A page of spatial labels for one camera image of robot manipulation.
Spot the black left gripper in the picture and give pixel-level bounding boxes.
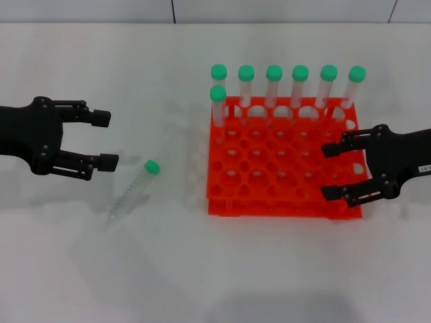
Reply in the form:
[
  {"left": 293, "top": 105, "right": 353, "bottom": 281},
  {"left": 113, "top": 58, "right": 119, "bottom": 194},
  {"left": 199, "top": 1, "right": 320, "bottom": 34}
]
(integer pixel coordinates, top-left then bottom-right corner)
[{"left": 0, "top": 96, "right": 121, "bottom": 182}]

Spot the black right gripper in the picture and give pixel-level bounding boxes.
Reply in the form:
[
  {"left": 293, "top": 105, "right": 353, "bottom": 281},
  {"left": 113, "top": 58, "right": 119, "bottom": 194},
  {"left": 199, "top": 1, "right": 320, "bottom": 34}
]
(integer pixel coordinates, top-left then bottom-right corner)
[{"left": 320, "top": 124, "right": 431, "bottom": 209}]

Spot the clear test tube green cap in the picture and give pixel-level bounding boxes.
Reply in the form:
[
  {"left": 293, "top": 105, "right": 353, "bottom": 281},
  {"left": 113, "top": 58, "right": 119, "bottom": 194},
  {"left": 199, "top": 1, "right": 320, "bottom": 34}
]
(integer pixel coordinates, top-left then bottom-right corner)
[
  {"left": 238, "top": 65, "right": 256, "bottom": 108},
  {"left": 102, "top": 159, "right": 162, "bottom": 230},
  {"left": 339, "top": 65, "right": 367, "bottom": 110},
  {"left": 210, "top": 63, "right": 228, "bottom": 88},
  {"left": 265, "top": 64, "right": 284, "bottom": 108},
  {"left": 291, "top": 64, "right": 310, "bottom": 109},
  {"left": 314, "top": 63, "right": 339, "bottom": 109},
  {"left": 209, "top": 85, "right": 228, "bottom": 146}
]

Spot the orange test tube rack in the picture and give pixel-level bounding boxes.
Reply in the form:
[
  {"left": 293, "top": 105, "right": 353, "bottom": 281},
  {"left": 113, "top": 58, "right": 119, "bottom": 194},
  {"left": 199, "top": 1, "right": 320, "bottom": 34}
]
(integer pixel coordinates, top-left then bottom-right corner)
[{"left": 205, "top": 96, "right": 365, "bottom": 220}]

